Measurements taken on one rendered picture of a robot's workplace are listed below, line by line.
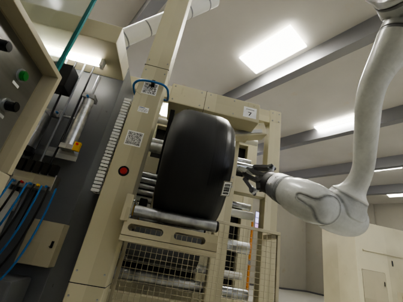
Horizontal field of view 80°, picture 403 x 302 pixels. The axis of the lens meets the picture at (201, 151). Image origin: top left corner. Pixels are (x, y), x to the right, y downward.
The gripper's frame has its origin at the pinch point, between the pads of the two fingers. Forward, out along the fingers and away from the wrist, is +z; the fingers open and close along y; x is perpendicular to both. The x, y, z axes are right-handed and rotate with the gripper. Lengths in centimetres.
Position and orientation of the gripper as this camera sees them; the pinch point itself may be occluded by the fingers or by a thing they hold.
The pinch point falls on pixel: (244, 171)
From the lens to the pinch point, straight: 96.9
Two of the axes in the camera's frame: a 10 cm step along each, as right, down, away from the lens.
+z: -3.2, -1.5, 9.4
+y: -6.4, 7.6, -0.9
